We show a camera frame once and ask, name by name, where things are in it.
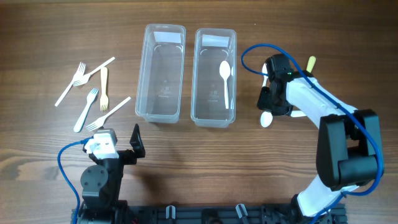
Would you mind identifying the white spoon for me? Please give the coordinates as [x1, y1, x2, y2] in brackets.
[219, 60, 231, 109]
[262, 63, 268, 86]
[260, 111, 273, 128]

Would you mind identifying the white spoon horizontal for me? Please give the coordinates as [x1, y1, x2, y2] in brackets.
[290, 110, 306, 118]

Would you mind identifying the yellow plastic fork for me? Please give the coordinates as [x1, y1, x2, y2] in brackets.
[100, 67, 109, 111]

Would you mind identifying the yellow plastic spoon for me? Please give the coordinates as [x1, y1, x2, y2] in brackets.
[306, 55, 317, 73]

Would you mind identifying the white fork thick handle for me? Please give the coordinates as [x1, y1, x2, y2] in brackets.
[73, 88, 99, 133]

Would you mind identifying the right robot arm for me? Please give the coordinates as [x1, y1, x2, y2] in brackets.
[257, 54, 384, 223]

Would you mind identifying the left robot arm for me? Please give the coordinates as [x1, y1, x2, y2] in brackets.
[71, 124, 146, 223]

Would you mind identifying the right clear plastic container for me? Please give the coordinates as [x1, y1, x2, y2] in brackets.
[191, 28, 237, 128]

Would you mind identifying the clear plastic container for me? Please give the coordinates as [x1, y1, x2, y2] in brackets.
[135, 24, 186, 123]
[191, 28, 237, 128]

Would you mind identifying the left clear plastic container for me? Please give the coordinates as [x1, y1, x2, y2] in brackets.
[135, 24, 186, 123]

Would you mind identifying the left blue cable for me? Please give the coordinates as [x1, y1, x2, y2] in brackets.
[57, 138, 94, 224]

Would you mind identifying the blue cable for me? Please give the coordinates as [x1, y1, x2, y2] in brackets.
[57, 138, 94, 224]
[241, 43, 385, 224]

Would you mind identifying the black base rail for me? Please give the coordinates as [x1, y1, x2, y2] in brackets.
[70, 204, 348, 224]

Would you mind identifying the white fork long handle top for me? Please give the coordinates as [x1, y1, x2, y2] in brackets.
[73, 57, 115, 86]

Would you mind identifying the right blue cable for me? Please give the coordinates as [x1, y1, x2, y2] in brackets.
[241, 43, 385, 224]

